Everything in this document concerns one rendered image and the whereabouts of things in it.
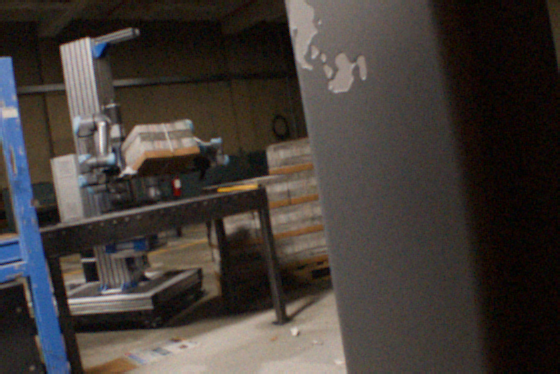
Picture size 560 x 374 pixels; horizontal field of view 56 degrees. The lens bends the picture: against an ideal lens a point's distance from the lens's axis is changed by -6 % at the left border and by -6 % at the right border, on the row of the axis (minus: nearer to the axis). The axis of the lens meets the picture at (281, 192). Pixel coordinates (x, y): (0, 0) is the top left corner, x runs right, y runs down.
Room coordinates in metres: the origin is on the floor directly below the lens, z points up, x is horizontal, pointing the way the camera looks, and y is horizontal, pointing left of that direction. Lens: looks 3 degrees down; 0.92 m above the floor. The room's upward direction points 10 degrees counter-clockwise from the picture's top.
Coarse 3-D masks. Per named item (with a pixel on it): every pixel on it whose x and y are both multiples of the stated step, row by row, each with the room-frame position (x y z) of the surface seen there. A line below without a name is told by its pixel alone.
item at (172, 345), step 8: (176, 336) 3.23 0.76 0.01; (152, 344) 3.13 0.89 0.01; (160, 344) 3.10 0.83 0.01; (168, 344) 3.08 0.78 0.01; (176, 344) 3.06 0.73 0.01; (184, 344) 3.04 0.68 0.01; (192, 344) 3.02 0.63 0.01; (128, 352) 3.02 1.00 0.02; (136, 352) 3.00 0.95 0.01; (144, 352) 2.99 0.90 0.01; (152, 352) 2.97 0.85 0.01; (160, 352) 2.95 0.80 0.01; (168, 352) 2.93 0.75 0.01; (176, 352) 2.92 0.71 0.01; (136, 360) 2.86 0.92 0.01; (144, 360) 2.85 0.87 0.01; (152, 360) 2.83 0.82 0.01
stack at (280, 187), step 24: (288, 192) 4.13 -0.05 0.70; (312, 192) 4.18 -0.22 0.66; (240, 216) 3.99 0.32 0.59; (288, 216) 4.11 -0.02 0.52; (312, 216) 4.16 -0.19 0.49; (216, 240) 3.99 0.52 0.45; (240, 240) 3.99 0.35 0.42; (288, 240) 4.10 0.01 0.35; (312, 240) 4.16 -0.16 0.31; (216, 264) 4.18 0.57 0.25; (240, 264) 3.98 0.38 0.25; (264, 264) 4.03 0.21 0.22; (312, 264) 4.15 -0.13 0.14; (240, 288) 3.96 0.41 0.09; (264, 288) 4.16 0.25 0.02; (288, 288) 4.08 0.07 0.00
